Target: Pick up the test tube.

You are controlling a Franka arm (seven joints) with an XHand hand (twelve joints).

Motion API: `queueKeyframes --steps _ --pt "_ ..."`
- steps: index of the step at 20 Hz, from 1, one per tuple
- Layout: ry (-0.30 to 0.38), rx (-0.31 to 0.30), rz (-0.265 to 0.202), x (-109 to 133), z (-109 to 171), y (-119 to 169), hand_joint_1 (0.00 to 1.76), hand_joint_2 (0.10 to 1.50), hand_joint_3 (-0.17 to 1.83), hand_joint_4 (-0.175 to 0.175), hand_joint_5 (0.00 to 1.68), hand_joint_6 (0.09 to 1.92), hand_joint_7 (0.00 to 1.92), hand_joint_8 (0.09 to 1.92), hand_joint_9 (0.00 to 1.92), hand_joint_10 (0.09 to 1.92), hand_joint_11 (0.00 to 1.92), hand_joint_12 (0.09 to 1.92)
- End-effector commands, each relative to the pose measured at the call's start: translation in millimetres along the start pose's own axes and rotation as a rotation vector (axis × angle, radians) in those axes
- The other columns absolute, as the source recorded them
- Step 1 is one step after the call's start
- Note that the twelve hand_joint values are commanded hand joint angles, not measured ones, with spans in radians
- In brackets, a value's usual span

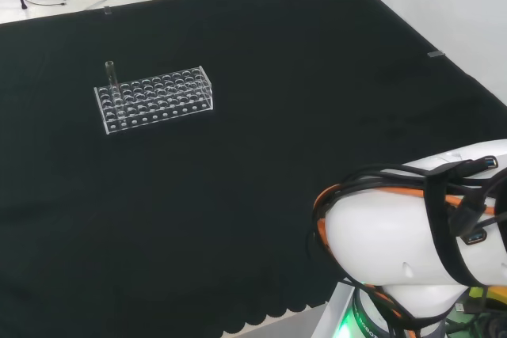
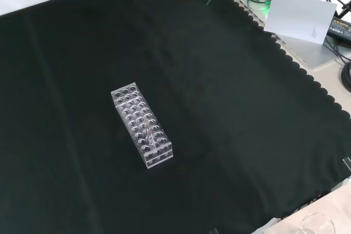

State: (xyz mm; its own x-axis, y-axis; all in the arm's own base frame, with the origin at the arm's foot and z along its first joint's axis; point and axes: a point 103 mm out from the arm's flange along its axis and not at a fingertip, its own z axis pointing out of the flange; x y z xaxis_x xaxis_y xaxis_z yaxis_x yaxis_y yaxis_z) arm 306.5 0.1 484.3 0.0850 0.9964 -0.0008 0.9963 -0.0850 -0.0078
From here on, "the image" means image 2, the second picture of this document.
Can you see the clear glass test tube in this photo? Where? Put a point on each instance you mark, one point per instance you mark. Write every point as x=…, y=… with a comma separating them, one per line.
x=149, y=133

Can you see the clear test tube rack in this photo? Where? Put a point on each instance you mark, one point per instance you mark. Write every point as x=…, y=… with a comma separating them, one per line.
x=129, y=108

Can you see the black bench cloth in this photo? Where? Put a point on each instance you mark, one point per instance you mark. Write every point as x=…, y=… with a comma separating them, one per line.
x=82, y=108

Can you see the clear tape piece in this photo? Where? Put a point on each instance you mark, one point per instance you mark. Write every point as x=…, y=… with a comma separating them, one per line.
x=347, y=164
x=214, y=231

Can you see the white board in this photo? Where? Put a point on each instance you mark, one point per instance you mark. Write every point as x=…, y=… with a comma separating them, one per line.
x=299, y=17

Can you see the black power adapter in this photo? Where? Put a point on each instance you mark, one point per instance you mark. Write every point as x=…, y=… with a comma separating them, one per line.
x=341, y=28

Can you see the clear glass beaker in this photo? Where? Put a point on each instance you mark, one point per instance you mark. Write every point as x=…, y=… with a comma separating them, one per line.
x=315, y=224

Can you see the grey metal base plate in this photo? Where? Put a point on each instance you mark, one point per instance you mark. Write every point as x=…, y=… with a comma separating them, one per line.
x=310, y=51

